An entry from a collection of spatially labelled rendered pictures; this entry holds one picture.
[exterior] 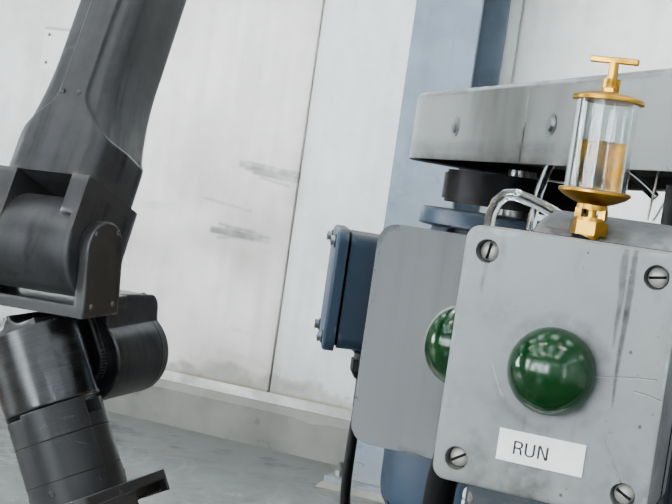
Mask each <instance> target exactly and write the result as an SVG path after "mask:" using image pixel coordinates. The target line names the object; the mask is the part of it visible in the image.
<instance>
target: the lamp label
mask: <svg viewBox="0 0 672 504"><path fill-rule="evenodd" d="M585 452H586V445H582V444H577V443H572V442H568V441H563V440H558V439H553V438H549V437H544V436H539V435H535V434H530V433H525V432H521V431H516V430H511V429H507V428H502V427H500V431H499V438H498V445H497V451H496V458H495V459H500V460H504V461H509V462H513V463H518V464H522V465H527V466H531V467H535V468H540V469H544V470H549V471H553V472H558V473H562V474H567V475H571V476H576V477H580V478H581V477H582V471H583V465H584V458H585Z"/></svg>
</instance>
